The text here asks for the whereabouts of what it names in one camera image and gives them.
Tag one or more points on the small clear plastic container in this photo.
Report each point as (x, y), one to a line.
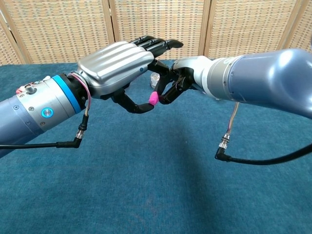
(154, 78)

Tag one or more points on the pink elongated toy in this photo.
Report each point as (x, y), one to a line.
(154, 98)

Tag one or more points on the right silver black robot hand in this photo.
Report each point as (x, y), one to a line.
(195, 65)

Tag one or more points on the crumpled red snack pouch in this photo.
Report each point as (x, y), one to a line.
(19, 91)

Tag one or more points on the teal table cloth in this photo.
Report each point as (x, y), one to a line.
(146, 170)

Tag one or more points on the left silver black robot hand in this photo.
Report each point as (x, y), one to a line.
(114, 65)

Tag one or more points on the woven folding screen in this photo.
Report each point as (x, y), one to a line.
(61, 29)

